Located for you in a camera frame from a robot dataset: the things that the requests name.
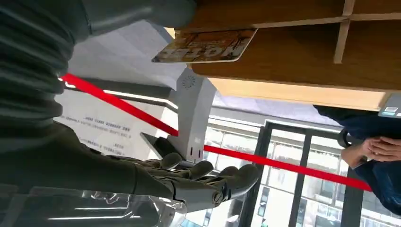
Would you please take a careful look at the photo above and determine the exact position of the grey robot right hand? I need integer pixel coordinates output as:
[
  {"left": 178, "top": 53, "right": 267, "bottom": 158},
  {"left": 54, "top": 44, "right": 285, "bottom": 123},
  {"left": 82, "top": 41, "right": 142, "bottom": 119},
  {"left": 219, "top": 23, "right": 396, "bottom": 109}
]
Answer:
[{"left": 0, "top": 0, "right": 261, "bottom": 214}]

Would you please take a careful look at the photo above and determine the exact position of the clear plastic hand cover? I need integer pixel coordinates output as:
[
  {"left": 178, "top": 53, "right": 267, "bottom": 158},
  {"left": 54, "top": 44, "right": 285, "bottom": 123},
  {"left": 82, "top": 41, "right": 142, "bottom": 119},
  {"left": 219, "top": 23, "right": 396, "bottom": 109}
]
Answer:
[{"left": 0, "top": 184, "right": 189, "bottom": 227}]

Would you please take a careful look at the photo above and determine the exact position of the red barrier belt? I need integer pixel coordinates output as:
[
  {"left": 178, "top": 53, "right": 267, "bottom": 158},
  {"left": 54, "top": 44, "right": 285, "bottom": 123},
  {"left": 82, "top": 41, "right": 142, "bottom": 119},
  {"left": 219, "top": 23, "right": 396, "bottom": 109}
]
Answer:
[{"left": 59, "top": 73, "right": 373, "bottom": 192}]

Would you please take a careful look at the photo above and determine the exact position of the grey kiosk stand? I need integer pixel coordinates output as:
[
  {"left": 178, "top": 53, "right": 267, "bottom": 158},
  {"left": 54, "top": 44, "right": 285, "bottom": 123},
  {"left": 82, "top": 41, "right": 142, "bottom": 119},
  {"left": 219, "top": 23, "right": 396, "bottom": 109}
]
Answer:
[{"left": 139, "top": 67, "right": 218, "bottom": 164}]

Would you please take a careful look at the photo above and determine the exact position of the wooden card sorting box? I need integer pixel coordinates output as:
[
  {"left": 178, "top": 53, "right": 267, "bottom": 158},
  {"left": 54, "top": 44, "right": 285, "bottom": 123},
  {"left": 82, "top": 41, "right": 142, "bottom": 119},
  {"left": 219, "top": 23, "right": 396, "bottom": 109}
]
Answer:
[{"left": 174, "top": 0, "right": 401, "bottom": 92}]

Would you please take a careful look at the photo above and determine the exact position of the person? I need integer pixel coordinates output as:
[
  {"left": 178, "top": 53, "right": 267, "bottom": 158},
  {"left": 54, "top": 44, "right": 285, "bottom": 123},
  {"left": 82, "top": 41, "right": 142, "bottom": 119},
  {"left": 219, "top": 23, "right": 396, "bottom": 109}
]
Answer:
[{"left": 313, "top": 105, "right": 401, "bottom": 217}]

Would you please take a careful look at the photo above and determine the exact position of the person's left hand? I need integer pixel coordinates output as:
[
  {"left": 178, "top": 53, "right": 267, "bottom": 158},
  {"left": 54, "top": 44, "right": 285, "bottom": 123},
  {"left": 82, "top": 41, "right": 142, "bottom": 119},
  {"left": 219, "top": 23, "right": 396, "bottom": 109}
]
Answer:
[{"left": 359, "top": 136, "right": 401, "bottom": 163}]

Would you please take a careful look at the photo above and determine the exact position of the grey open laptop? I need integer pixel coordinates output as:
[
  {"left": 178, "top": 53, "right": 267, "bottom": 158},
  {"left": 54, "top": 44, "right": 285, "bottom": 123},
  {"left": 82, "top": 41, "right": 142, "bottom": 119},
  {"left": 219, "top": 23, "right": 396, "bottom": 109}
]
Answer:
[{"left": 377, "top": 93, "right": 401, "bottom": 119}]

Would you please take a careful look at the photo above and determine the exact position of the black window frame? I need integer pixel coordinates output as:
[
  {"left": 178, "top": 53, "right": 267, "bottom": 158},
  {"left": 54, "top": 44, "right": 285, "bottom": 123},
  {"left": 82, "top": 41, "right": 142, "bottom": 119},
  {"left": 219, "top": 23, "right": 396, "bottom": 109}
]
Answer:
[{"left": 239, "top": 121, "right": 366, "bottom": 227}]

